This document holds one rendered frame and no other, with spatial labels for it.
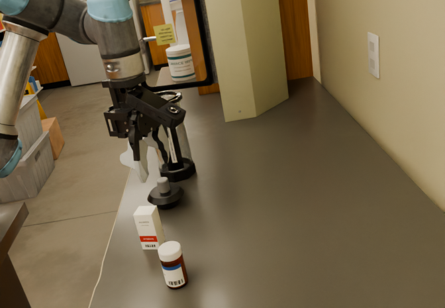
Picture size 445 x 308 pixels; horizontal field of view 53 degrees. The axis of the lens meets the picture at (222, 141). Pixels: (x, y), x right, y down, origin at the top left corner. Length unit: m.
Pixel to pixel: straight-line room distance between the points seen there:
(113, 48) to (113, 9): 0.07
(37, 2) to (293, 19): 1.19
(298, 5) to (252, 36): 0.41
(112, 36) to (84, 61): 5.84
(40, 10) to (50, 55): 6.03
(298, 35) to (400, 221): 1.09
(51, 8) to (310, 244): 0.65
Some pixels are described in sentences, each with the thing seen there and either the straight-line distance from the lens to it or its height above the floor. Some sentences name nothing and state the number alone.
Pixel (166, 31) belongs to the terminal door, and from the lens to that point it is 1.80.
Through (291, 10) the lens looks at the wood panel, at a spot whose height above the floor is 1.22.
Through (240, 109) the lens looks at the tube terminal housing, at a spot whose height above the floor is 0.98.
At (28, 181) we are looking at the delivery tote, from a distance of 3.60.
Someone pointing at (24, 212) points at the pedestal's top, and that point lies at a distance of 1.34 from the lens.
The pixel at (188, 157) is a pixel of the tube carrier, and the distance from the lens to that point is 1.19.
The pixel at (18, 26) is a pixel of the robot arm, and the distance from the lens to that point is 1.27.
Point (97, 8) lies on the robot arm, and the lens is 0.84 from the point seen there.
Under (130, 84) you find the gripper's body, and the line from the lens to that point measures 0.85.
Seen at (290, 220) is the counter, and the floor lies 0.94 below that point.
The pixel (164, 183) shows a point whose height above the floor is 1.00.
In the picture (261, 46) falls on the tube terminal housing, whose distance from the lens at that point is 1.53.
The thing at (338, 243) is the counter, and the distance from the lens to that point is 0.90.
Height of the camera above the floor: 1.49
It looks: 23 degrees down
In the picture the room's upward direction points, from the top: 10 degrees counter-clockwise
